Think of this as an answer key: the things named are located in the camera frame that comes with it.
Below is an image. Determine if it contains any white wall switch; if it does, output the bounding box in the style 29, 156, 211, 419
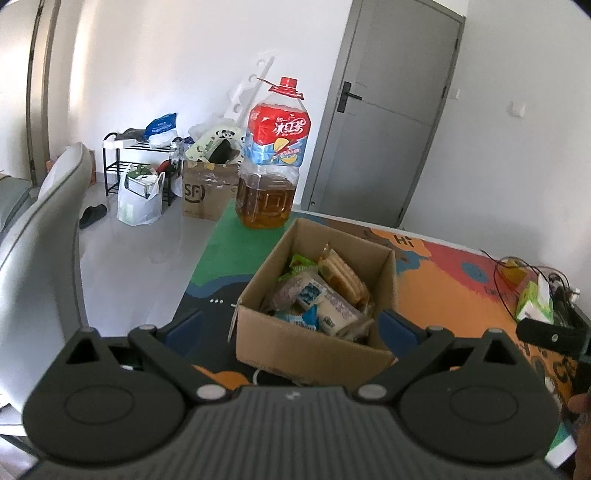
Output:
508, 101, 526, 118

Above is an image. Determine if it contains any SF cardboard box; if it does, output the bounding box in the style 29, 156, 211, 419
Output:
182, 160, 239, 221

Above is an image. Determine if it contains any green tissue box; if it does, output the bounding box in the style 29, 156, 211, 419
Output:
515, 274, 554, 324

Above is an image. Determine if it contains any black door handle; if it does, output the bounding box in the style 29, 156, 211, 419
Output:
337, 81, 363, 113

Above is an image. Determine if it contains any brown cardboard box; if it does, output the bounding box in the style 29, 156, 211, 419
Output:
231, 219, 398, 390

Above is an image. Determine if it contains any panda print round cushion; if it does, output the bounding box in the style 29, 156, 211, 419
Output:
185, 126, 245, 165

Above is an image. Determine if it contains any large cooking oil bottle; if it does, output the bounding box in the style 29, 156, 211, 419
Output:
235, 76, 311, 229

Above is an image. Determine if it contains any blue snack packet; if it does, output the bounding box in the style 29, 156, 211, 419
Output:
274, 305, 320, 331

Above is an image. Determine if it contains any grey door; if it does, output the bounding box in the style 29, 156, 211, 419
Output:
301, 1, 465, 227

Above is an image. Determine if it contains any white plastic shopping bag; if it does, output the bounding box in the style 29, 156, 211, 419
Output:
117, 164, 165, 227

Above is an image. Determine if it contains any long white cake packet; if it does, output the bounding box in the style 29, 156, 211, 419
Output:
297, 272, 373, 341

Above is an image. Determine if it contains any green striped snack packet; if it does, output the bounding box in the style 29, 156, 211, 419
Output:
290, 254, 318, 274

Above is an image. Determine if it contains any grey chair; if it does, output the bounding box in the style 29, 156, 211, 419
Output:
1, 142, 93, 413

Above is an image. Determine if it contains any cracker packet clear wrapper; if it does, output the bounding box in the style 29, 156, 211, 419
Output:
318, 244, 370, 309

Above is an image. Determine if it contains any colourful printed table mat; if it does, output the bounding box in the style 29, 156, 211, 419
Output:
172, 209, 583, 467

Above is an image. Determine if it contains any black slipper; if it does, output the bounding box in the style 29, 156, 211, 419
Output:
79, 204, 108, 230

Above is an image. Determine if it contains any small clear snack bar packet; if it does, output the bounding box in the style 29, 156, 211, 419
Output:
270, 273, 308, 311

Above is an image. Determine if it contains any white foam packaging piece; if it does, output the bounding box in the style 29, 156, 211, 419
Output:
222, 52, 276, 126

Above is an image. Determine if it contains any black shoe rack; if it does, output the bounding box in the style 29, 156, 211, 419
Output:
102, 132, 180, 206

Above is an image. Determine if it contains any black cable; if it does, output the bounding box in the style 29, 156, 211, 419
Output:
479, 248, 574, 322

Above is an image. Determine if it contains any person right hand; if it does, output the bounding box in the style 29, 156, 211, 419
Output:
568, 393, 591, 480

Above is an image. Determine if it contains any blue plastic bag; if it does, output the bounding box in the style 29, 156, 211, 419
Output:
144, 112, 177, 140

